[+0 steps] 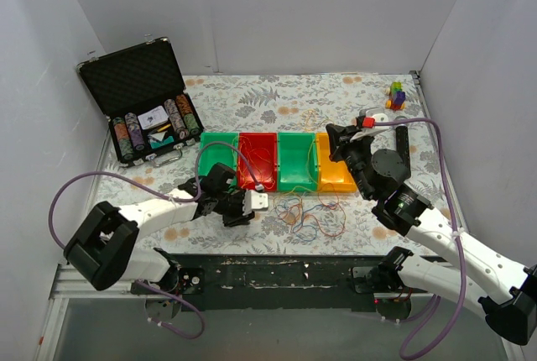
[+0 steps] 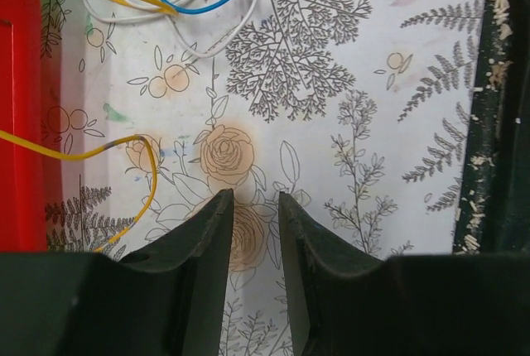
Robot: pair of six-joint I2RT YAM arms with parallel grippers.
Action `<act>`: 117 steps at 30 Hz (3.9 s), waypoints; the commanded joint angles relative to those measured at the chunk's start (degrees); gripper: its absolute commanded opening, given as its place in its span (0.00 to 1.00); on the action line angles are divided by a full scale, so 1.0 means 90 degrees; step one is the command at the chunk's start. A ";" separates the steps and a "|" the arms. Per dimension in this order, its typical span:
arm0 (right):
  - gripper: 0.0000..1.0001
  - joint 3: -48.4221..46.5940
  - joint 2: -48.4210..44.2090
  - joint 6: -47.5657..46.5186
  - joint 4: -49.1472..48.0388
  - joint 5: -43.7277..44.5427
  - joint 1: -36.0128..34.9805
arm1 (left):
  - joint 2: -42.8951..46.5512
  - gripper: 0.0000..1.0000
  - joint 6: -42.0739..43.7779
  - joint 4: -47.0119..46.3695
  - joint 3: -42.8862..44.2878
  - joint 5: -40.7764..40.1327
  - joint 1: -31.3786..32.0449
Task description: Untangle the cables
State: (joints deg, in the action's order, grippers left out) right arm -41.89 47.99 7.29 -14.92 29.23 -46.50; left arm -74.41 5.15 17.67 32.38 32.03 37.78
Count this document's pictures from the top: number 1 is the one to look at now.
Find yellow wire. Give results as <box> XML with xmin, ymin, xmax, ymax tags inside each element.
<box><xmin>238</xmin><ymin>108</ymin><xmax>332</xmax><ymax>202</ymax></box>

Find white wire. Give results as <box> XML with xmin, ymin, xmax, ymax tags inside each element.
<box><xmin>274</xmin><ymin>203</ymin><xmax>295</xmax><ymax>226</ymax></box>

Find orange wire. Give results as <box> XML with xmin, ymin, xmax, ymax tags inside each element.
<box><xmin>272</xmin><ymin>182</ymin><xmax>349</xmax><ymax>240</ymax></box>

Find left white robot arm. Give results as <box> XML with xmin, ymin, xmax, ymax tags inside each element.
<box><xmin>63</xmin><ymin>163</ymin><xmax>269</xmax><ymax>294</ymax></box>

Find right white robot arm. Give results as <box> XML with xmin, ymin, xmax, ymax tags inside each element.
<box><xmin>326</xmin><ymin>118</ymin><xmax>536</xmax><ymax>346</ymax></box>

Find orange bin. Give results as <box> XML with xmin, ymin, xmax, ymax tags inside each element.
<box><xmin>315</xmin><ymin>133</ymin><xmax>357</xmax><ymax>193</ymax></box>

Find right green bin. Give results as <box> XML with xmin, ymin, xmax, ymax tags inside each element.
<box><xmin>277</xmin><ymin>133</ymin><xmax>318</xmax><ymax>192</ymax></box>

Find green bin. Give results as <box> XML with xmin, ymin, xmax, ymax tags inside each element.
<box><xmin>277</xmin><ymin>133</ymin><xmax>318</xmax><ymax>192</ymax></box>
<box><xmin>198</xmin><ymin>132</ymin><xmax>239</xmax><ymax>175</ymax></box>

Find black microphone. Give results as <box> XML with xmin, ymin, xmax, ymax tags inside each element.
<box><xmin>394</xmin><ymin>124</ymin><xmax>411</xmax><ymax>170</ymax></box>

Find left green bin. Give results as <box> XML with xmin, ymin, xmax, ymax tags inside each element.
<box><xmin>198</xmin><ymin>132</ymin><xmax>239</xmax><ymax>175</ymax></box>

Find red bin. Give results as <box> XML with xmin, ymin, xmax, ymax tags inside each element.
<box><xmin>238</xmin><ymin>133</ymin><xmax>278</xmax><ymax>191</ymax></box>

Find colourful toy block figure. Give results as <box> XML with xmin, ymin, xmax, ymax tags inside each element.
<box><xmin>385</xmin><ymin>81</ymin><xmax>406</xmax><ymax>111</ymax></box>

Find black poker chip case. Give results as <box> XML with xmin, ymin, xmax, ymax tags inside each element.
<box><xmin>76</xmin><ymin>38</ymin><xmax>204</xmax><ymax>167</ymax></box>

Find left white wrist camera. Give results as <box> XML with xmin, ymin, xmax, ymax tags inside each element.
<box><xmin>242</xmin><ymin>190</ymin><xmax>269</xmax><ymax>215</ymax></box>

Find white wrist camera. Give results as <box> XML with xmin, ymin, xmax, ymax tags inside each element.
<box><xmin>242</xmin><ymin>190</ymin><xmax>269</xmax><ymax>215</ymax></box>
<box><xmin>352</xmin><ymin>109</ymin><xmax>389</xmax><ymax>140</ymax></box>

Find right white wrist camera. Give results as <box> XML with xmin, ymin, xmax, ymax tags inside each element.
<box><xmin>352</xmin><ymin>109</ymin><xmax>389</xmax><ymax>140</ymax></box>

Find aluminium frame rail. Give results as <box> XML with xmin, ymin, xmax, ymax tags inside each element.
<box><xmin>409</xmin><ymin>70</ymin><xmax>525</xmax><ymax>361</ymax></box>

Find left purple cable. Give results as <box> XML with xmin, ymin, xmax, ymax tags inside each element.
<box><xmin>48</xmin><ymin>140</ymin><xmax>265</xmax><ymax>339</ymax></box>

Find purple cable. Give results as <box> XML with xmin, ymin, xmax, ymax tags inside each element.
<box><xmin>48</xmin><ymin>140</ymin><xmax>265</xmax><ymax>339</ymax></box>
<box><xmin>364</xmin><ymin>117</ymin><xmax>468</xmax><ymax>361</ymax></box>

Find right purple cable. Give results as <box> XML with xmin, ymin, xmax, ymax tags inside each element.
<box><xmin>364</xmin><ymin>117</ymin><xmax>468</xmax><ymax>361</ymax></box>

